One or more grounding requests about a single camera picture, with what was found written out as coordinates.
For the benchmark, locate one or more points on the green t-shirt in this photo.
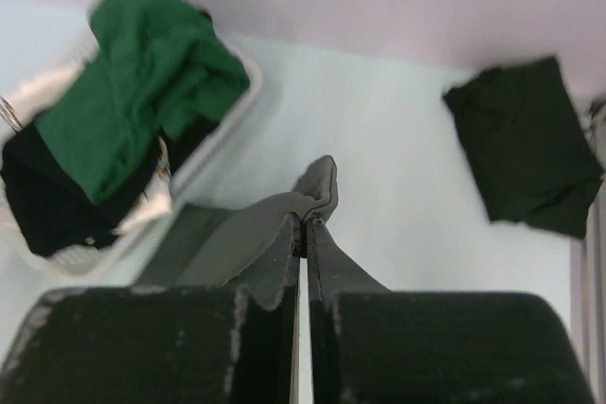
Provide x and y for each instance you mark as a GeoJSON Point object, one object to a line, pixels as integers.
{"type": "Point", "coordinates": [158, 68]}

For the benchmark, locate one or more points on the folded black t-shirt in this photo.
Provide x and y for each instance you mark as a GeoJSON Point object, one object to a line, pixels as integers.
{"type": "Point", "coordinates": [526, 148]}

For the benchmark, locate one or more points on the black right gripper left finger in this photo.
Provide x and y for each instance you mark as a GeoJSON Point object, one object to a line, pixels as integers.
{"type": "Point", "coordinates": [234, 343]}

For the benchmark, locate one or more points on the black t-shirt in basket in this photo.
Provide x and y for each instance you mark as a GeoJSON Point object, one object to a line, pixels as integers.
{"type": "Point", "coordinates": [52, 211]}

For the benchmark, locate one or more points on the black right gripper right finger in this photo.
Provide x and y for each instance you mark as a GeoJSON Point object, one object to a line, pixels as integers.
{"type": "Point", "coordinates": [371, 344]}

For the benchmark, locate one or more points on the grey t-shirt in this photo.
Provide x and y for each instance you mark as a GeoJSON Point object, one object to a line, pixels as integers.
{"type": "Point", "coordinates": [207, 246]}

